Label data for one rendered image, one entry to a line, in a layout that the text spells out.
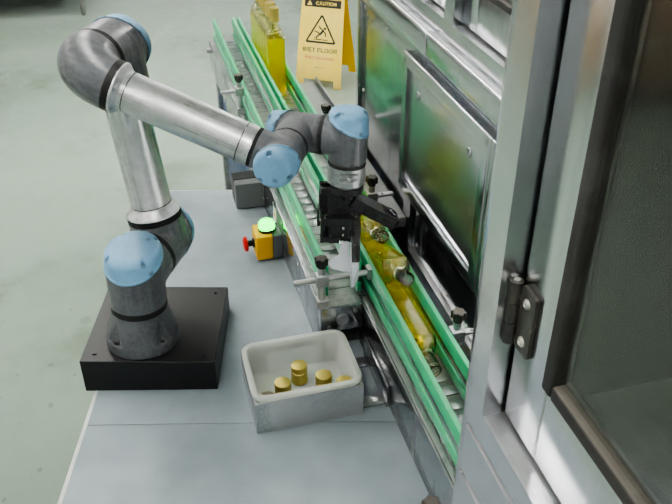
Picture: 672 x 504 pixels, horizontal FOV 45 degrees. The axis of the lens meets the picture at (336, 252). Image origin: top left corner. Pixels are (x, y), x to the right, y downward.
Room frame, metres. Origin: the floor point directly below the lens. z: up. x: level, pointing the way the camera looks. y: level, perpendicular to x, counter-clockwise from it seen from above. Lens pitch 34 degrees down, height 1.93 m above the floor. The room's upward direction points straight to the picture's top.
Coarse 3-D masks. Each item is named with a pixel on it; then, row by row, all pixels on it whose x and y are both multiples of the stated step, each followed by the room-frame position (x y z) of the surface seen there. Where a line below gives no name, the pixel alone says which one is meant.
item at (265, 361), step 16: (304, 336) 1.32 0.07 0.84; (320, 336) 1.33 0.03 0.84; (336, 336) 1.33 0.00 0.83; (256, 352) 1.29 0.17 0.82; (272, 352) 1.30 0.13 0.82; (288, 352) 1.31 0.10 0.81; (304, 352) 1.31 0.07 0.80; (320, 352) 1.32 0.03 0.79; (336, 352) 1.32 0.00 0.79; (352, 352) 1.27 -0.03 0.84; (256, 368) 1.28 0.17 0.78; (272, 368) 1.29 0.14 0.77; (288, 368) 1.30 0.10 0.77; (320, 368) 1.30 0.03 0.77; (336, 368) 1.30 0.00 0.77; (352, 368) 1.23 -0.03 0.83; (256, 384) 1.25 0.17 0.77; (272, 384) 1.25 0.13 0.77; (336, 384) 1.17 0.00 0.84; (352, 384) 1.18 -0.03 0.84; (256, 400) 1.20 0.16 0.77; (272, 400) 1.13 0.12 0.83
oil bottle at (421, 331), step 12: (396, 288) 1.36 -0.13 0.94; (396, 300) 1.32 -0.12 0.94; (408, 300) 1.32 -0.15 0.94; (408, 312) 1.28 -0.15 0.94; (420, 312) 1.28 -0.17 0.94; (408, 324) 1.24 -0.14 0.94; (420, 324) 1.24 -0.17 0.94; (420, 336) 1.20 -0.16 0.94; (432, 336) 1.21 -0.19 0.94; (420, 348) 1.18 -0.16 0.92; (432, 348) 1.19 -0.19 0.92
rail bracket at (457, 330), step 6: (456, 312) 1.19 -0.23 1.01; (462, 312) 1.19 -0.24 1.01; (456, 318) 1.18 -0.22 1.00; (462, 318) 1.18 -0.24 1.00; (456, 324) 1.18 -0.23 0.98; (450, 330) 1.19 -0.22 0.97; (456, 330) 1.18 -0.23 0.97; (462, 330) 1.18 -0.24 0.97; (468, 330) 1.19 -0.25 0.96; (456, 336) 1.18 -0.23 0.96; (462, 336) 1.18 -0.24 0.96
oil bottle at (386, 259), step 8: (368, 248) 1.48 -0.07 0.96; (376, 248) 1.47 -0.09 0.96; (384, 248) 1.47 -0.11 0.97; (392, 248) 1.46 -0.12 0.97; (376, 256) 1.42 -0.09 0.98; (384, 256) 1.40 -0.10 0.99; (392, 256) 1.40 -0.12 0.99; (400, 256) 1.39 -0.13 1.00; (376, 264) 1.41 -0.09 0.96; (384, 264) 1.37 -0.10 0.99; (392, 264) 1.36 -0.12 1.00; (400, 264) 1.36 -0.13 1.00; (408, 264) 1.37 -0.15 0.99; (384, 272) 1.36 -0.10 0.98; (392, 272) 1.35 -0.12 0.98; (384, 280) 1.36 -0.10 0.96; (392, 280) 1.35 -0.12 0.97
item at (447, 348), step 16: (288, 80) 2.57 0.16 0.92; (304, 96) 2.32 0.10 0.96; (416, 288) 1.34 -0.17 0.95; (432, 304) 1.27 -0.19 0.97; (432, 320) 1.25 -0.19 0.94; (448, 336) 1.17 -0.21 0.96; (448, 352) 1.17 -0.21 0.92; (448, 368) 1.16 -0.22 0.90; (464, 368) 1.09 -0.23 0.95; (464, 384) 1.09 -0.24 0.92; (464, 400) 1.08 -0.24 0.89
